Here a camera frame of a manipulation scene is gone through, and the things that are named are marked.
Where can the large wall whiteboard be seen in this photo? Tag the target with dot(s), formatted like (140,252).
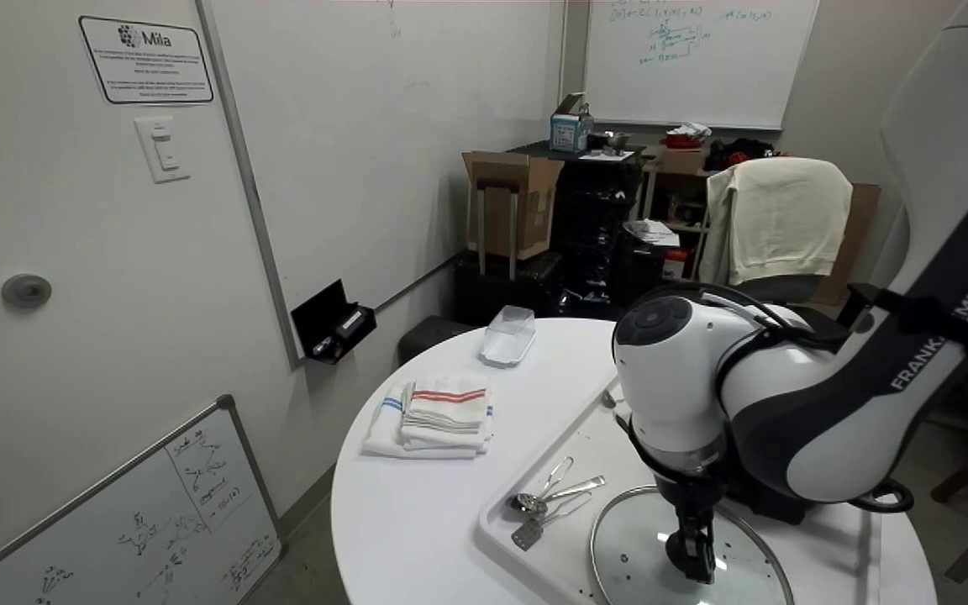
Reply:
(393,135)

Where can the cream cloth on chair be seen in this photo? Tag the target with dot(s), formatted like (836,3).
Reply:
(781,219)

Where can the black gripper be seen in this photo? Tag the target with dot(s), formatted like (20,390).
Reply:
(690,504)

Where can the blue striped folded towel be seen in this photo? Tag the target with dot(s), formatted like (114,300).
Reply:
(393,432)

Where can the white light switch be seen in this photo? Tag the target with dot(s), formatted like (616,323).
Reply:
(163,148)

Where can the round grey wall bumper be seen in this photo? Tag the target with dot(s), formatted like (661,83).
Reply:
(26,290)

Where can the blue tissue box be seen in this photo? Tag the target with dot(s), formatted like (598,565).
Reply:
(570,133)

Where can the whiteboard with green writing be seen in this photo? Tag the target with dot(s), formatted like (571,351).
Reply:
(707,61)

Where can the brown cardboard box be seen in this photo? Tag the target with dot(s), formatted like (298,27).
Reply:
(513,201)

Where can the white paper stack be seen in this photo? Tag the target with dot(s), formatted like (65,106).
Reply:
(653,234)

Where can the white wall sign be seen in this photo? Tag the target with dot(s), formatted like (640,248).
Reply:
(149,59)

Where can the red striped folded towel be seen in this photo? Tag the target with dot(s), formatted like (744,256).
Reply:
(447,403)

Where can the clear plastic container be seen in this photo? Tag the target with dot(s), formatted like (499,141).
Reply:
(510,336)

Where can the glass lid with black knob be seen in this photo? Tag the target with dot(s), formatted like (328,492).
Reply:
(629,558)

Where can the small whiteboard with drawings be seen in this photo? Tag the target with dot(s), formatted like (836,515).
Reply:
(136,525)

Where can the black drawer cabinet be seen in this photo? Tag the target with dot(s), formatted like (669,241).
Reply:
(604,223)

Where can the black eraser holder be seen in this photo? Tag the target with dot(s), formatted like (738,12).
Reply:
(334,320)

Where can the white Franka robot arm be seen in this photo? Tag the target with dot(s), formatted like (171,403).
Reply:
(672,372)

